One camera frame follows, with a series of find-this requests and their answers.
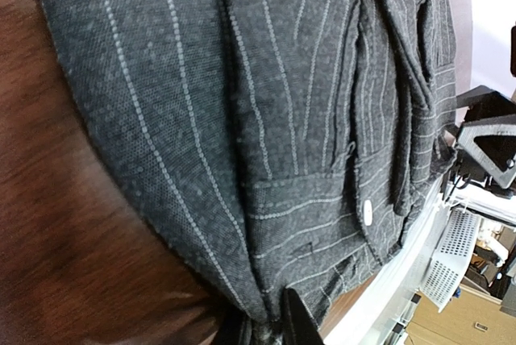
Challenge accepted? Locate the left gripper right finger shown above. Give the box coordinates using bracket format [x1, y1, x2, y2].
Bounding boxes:
[281, 288, 323, 345]

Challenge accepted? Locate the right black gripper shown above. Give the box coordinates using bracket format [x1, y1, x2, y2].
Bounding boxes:
[451, 85, 515, 199]

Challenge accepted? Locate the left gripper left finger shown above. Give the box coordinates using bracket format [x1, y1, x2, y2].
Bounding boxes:
[213, 312, 252, 345]

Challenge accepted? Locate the dark pinstriped long sleeve shirt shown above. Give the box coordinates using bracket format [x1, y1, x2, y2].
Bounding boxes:
[40, 0, 456, 344]

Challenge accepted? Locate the perforated white metal panel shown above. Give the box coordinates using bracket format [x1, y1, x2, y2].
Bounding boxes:
[419, 207, 481, 313]

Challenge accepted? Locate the brown cardboard box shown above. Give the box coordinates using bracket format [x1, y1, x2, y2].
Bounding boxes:
[406, 280, 515, 344]

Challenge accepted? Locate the aluminium front rail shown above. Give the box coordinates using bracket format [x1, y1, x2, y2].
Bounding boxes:
[324, 183, 515, 344]

